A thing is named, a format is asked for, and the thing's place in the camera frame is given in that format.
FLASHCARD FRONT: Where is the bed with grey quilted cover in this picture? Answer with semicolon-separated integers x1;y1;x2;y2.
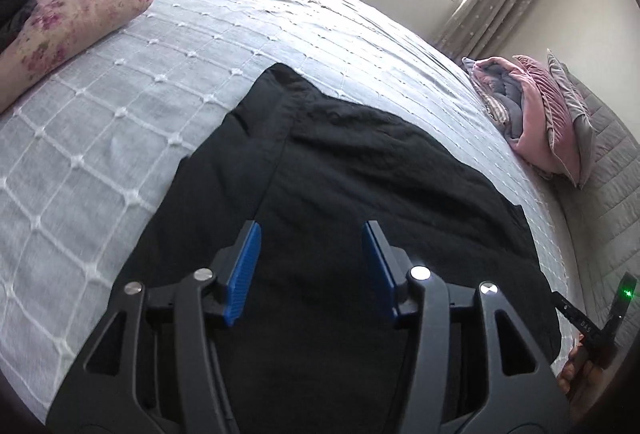
0;0;571;410

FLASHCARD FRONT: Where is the pink velvet pillow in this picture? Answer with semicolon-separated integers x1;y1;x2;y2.
512;55;583;187

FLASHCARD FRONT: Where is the folded pink and blue quilt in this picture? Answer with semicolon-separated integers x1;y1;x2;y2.
461;56;556;180

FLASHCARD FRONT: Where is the floral pink pillow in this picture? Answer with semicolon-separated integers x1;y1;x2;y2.
0;0;161;115

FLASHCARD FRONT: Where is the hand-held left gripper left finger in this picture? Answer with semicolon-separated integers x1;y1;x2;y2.
45;220;263;434

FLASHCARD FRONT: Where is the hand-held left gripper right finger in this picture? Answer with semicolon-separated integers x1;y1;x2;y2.
362;220;573;434

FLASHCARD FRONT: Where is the person's right hand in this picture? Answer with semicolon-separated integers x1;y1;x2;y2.
556;333;618;420

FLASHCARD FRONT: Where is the black long coat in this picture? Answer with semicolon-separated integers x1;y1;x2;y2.
117;62;561;434

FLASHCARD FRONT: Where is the grey pillow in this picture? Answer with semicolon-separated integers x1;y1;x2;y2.
546;49;596;190

